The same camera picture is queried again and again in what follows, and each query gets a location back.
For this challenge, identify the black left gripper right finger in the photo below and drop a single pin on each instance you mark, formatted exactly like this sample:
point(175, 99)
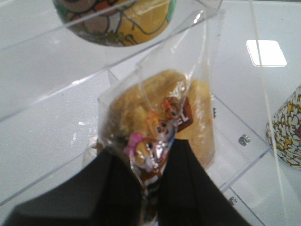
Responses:
point(188, 196)

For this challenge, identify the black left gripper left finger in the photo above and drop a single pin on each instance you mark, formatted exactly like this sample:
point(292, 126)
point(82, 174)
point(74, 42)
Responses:
point(82, 193)

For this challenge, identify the packaged bread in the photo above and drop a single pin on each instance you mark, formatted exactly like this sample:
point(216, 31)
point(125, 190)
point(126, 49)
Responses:
point(165, 101)

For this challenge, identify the popcorn printed cup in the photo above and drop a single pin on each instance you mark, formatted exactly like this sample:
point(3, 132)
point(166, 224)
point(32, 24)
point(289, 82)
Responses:
point(286, 123)

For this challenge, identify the clear acrylic left shelf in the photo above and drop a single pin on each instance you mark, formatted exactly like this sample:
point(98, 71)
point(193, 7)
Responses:
point(50, 82)

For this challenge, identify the cartoon printed snack can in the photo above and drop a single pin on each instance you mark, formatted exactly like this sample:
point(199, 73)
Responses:
point(116, 23)

